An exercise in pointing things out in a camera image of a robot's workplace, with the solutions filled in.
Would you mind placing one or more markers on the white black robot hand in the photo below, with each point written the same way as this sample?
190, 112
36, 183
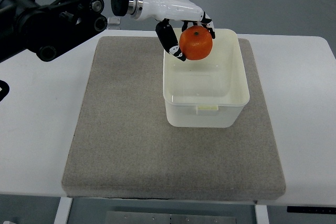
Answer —
165, 10

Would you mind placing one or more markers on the orange fruit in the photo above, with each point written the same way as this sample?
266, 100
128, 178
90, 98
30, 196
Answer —
196, 43

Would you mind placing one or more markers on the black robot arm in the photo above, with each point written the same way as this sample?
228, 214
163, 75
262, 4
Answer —
50, 28

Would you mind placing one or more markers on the white plastic box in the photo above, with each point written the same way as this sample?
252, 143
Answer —
210, 92

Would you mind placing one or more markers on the small clear floor plate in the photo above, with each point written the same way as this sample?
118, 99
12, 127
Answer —
114, 21

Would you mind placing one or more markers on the grey fabric mat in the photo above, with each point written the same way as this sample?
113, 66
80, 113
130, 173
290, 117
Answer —
124, 147

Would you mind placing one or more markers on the white right table leg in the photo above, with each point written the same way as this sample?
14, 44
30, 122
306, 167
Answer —
261, 213

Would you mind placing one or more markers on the white table leg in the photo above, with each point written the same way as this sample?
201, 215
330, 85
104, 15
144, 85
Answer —
63, 210
261, 213

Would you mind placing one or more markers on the black table control panel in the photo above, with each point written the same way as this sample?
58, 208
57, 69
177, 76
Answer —
311, 210

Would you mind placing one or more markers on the white left table leg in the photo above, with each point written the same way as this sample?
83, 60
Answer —
63, 210

